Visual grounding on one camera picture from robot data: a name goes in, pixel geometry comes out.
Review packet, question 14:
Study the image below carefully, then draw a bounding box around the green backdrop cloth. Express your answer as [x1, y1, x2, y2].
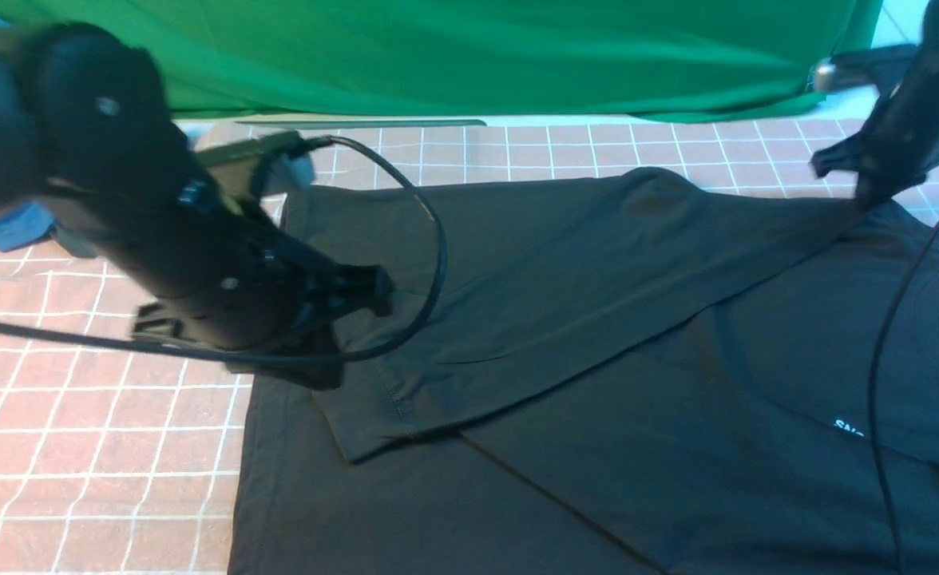
[0, 1, 882, 123]

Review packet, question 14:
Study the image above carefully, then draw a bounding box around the blue crumpled garment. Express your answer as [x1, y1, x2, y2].
[0, 18, 56, 252]

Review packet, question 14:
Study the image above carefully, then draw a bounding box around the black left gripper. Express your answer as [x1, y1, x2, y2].
[130, 193, 395, 391]

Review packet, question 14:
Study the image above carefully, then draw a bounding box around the dark gray long-sleeved shirt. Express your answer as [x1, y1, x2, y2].
[226, 168, 939, 574]

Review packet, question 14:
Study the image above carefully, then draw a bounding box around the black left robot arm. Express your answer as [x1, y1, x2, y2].
[0, 23, 392, 391]

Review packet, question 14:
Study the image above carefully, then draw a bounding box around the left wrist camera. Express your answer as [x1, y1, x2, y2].
[196, 132, 316, 200]

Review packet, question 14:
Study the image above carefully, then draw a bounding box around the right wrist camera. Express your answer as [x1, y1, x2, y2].
[809, 44, 918, 94]

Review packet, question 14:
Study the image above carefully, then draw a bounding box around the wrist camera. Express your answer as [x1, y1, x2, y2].
[809, 44, 918, 94]
[196, 132, 316, 200]

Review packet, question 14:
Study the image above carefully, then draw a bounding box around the black camera cable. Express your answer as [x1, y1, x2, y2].
[0, 136, 448, 368]
[867, 172, 939, 575]

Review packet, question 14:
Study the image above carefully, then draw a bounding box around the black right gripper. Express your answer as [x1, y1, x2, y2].
[811, 76, 939, 211]

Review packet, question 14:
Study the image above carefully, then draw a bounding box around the pink grid tablecloth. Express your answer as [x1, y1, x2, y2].
[0, 120, 939, 574]

